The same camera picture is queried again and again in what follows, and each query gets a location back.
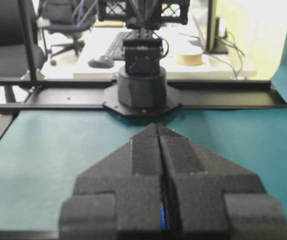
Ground black mesh office chair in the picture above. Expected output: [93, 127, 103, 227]
[37, 0, 98, 66]

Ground brown tape roll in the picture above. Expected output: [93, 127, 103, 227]
[176, 48, 203, 67]

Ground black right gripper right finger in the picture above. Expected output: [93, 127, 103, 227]
[156, 124, 287, 240]

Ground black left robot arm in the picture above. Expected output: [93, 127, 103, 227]
[98, 0, 190, 117]

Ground grey computer mouse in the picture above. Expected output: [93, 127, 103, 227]
[87, 56, 115, 69]

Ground teal table mat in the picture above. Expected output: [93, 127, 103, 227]
[0, 0, 287, 240]

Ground black computer keyboard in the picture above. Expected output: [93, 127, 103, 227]
[104, 31, 129, 61]

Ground white desk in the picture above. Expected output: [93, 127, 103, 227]
[72, 19, 257, 79]

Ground black aluminium frame rail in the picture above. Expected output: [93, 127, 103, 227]
[0, 78, 287, 116]

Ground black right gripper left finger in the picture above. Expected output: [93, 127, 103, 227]
[59, 123, 163, 240]

